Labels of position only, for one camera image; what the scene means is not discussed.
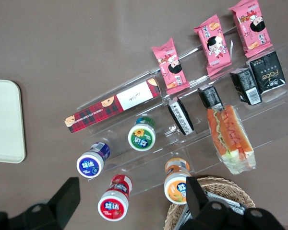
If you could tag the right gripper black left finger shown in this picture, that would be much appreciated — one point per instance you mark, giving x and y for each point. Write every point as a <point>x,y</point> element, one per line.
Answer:
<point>62,203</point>

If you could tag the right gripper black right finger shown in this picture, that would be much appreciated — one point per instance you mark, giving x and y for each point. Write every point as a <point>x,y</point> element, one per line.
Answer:
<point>196,198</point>

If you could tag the ham lettuce sandwich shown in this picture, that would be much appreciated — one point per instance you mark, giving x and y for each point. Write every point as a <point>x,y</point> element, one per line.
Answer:
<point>230,136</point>

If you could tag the cream rectangular tray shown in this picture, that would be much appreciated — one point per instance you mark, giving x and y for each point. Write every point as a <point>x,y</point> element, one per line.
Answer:
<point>4,119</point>

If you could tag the orange gum bottle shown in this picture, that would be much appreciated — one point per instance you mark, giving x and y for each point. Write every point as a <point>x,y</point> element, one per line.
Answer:
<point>175,184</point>

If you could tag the oval wicker basket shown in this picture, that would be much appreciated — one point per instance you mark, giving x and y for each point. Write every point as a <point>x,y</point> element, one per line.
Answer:
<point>235,189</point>

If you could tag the blue gum bottle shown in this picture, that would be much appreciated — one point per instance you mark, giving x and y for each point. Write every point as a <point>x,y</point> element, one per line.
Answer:
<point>90,164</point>

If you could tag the clear acrylic stepped shelf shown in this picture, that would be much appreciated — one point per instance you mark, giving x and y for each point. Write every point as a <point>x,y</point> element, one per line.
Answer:
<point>153,171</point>

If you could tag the red gum bottle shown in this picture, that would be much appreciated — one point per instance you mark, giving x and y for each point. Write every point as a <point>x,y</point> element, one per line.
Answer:
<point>114,203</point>

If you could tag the green gum bottle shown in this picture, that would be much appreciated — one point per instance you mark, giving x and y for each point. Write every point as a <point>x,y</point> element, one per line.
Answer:
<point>141,137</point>

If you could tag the black white-label snack pack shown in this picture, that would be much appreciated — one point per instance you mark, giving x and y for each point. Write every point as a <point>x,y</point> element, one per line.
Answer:
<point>181,117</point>

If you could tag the red plaid cookie box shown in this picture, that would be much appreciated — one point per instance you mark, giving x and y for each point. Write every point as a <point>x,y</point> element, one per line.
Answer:
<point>98,111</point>

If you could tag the pink cartoon snack packet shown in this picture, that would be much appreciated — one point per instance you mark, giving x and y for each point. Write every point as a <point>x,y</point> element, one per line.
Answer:
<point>213,45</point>
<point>170,67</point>
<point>252,26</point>

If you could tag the black Face snack pack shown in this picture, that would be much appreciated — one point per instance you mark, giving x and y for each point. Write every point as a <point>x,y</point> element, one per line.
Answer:
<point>268,72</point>

